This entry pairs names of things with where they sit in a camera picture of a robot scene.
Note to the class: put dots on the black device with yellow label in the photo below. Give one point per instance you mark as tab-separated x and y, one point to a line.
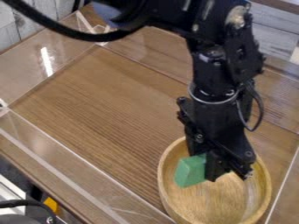
48	211

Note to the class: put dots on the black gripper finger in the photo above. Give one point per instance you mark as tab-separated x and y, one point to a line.
222	164

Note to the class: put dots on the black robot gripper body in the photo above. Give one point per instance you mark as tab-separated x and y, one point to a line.
215	123

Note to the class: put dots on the light wooden bowl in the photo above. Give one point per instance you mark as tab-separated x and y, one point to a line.
228	201

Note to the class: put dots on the clear acrylic tray wall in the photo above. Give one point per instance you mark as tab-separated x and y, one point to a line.
86	191

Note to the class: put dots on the clear acrylic corner bracket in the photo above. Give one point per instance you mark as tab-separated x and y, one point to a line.
92	29

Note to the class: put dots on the green rectangular block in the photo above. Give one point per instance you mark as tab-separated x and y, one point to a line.
190	172

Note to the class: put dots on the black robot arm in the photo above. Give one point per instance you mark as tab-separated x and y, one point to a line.
215	26

